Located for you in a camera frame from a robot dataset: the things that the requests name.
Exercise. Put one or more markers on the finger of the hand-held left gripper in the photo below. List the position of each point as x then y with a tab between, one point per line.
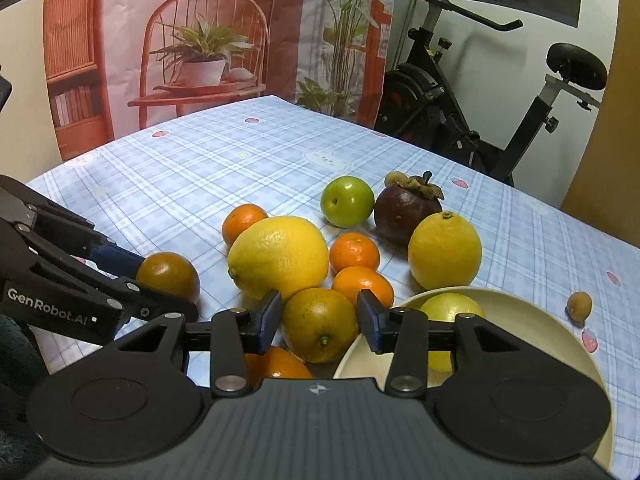
117	258
150	300

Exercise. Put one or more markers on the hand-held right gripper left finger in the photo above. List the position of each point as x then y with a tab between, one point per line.
267	325

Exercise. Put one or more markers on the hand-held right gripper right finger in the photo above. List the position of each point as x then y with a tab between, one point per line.
370	327

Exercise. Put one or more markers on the dark green-brown orange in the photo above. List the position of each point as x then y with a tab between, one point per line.
167	275

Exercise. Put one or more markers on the bright orange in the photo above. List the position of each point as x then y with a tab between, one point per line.
277	365

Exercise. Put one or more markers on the small orange mandarin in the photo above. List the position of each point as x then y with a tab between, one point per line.
360	282
242	224
354	253

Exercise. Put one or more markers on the greenish orange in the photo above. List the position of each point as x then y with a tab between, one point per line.
320	322

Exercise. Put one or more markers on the large oval lemon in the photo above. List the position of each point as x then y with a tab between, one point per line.
277	257

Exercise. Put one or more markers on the yellow-green citrus fruit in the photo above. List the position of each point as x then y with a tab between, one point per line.
445	307

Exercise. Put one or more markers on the round yellow lemon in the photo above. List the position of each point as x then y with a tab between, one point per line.
445	252

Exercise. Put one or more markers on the dark purple mangosteen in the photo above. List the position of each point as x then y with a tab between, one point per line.
405	215

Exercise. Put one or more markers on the green apple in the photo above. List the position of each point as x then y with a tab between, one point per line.
347	200

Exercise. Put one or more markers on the cream round plate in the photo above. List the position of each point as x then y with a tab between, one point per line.
540	330

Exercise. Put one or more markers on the dark grey fleece blanket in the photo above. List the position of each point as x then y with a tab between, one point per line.
15	360

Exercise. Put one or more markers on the blue checked tablecloth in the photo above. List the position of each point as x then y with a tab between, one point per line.
200	170

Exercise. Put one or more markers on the small brown longan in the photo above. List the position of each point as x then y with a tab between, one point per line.
579	306

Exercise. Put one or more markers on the black exercise bike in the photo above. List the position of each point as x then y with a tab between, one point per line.
425	105

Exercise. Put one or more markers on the brown wooden panel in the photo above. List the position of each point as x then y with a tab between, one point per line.
610	160

